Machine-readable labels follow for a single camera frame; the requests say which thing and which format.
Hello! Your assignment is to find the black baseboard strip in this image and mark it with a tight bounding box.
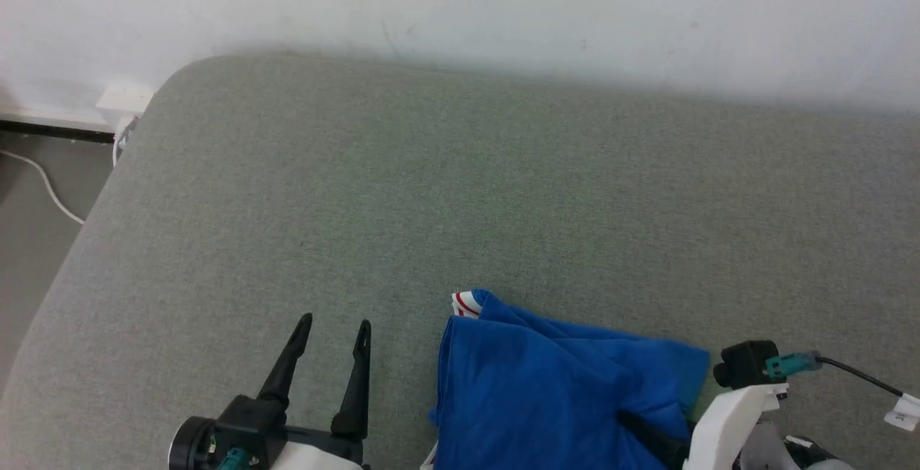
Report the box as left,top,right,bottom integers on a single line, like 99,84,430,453
0,119,117,144

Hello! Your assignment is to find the white wall outlet box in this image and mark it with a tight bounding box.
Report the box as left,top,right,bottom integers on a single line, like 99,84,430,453
96,87,155,133

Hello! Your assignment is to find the white floor cable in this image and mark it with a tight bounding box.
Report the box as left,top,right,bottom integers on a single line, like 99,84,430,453
0,149,87,226

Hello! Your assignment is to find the white cable label tag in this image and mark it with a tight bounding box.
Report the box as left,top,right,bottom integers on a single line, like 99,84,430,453
883,392,920,433

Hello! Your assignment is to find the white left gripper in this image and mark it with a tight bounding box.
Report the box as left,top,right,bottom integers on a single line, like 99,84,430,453
256,313,373,470

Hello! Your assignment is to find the blue shirt white red trim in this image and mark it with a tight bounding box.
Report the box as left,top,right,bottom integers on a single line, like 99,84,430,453
420,288,712,470

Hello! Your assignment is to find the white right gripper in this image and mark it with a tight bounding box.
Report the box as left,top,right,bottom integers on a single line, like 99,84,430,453
617,382,790,470

